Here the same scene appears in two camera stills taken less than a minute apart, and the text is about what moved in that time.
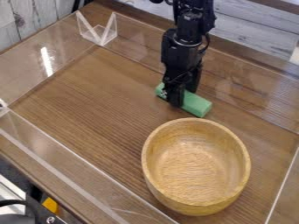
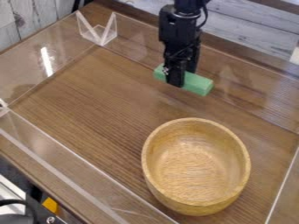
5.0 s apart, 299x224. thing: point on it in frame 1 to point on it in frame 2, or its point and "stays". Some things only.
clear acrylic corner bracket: (97, 33) stays
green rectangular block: (192, 102) to (195, 82)
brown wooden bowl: (195, 166) stays
